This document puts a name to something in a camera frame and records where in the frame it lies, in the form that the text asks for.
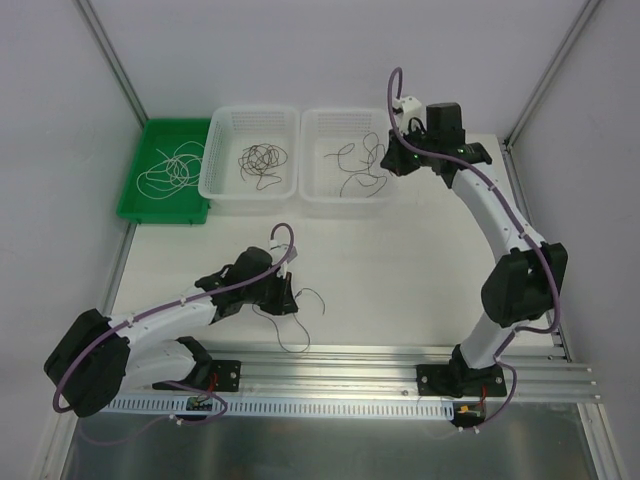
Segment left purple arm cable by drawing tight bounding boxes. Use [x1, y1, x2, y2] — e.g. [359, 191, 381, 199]
[52, 223, 296, 414]

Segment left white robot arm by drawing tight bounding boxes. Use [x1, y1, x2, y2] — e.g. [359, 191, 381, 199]
[44, 245, 298, 418]

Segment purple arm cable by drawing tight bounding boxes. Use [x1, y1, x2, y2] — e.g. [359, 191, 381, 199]
[52, 223, 296, 414]
[387, 67, 561, 426]

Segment left white plastic basket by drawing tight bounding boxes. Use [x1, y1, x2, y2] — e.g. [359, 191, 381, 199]
[198, 105, 300, 215]

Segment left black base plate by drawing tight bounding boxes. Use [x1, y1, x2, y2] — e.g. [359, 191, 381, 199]
[151, 358, 242, 393]

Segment right white plastic basket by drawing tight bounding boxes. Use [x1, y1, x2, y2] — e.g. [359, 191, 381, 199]
[298, 108, 395, 218]

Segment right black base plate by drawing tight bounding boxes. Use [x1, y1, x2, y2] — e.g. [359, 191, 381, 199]
[416, 364, 507, 398]

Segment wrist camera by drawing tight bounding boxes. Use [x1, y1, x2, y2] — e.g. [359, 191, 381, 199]
[268, 239, 298, 263]
[392, 96, 424, 123]

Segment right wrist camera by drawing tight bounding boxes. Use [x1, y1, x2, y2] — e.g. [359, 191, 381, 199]
[392, 96, 424, 123]

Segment left aluminium frame post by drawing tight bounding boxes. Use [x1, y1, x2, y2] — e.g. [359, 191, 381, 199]
[72, 0, 149, 128]

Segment white slotted cable duct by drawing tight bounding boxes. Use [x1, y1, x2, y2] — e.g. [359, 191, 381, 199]
[102, 392, 454, 421]

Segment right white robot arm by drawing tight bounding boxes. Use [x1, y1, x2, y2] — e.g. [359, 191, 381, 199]
[381, 97, 568, 398]

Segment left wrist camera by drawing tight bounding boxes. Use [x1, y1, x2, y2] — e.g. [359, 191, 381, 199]
[268, 239, 298, 263]

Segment green plastic tray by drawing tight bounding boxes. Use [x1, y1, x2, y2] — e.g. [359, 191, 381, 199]
[116, 118, 210, 225]

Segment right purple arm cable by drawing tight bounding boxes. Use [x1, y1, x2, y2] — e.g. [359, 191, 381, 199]
[387, 67, 561, 426]

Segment aluminium frame post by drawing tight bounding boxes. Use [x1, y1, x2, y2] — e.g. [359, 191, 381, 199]
[504, 0, 603, 151]
[72, 0, 149, 128]

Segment white plastic basket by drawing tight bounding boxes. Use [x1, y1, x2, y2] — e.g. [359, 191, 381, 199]
[198, 105, 300, 215]
[298, 108, 395, 218]

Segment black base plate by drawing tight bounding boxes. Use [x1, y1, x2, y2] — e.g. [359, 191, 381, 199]
[416, 364, 507, 398]
[151, 358, 242, 393]

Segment right aluminium frame post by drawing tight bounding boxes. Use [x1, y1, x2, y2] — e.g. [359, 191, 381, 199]
[504, 0, 603, 151]

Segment brown wire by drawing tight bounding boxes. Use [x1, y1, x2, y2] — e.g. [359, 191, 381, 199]
[249, 143, 290, 174]
[236, 144, 281, 178]

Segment aluminium mounting rail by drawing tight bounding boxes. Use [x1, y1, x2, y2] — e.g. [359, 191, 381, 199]
[62, 342, 599, 404]

